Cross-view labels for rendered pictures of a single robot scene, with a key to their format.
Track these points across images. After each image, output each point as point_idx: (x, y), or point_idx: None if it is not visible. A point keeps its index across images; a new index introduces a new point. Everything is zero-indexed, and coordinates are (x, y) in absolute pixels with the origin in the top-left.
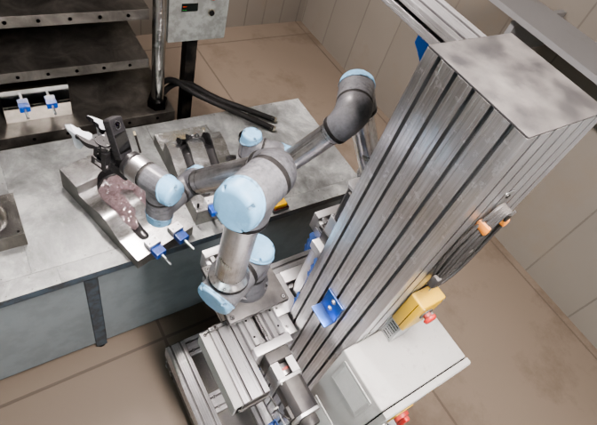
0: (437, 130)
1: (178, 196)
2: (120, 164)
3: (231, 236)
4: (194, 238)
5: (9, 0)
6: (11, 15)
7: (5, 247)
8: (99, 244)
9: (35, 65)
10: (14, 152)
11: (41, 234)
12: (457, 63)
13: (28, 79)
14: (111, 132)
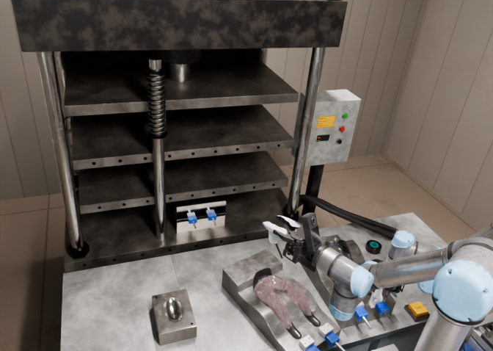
0: None
1: (368, 288)
2: (313, 256)
3: (444, 328)
4: (341, 342)
5: (196, 138)
6: (199, 147)
7: (180, 338)
8: (256, 341)
9: (205, 186)
10: (183, 255)
11: (206, 328)
12: None
13: (199, 197)
14: (309, 226)
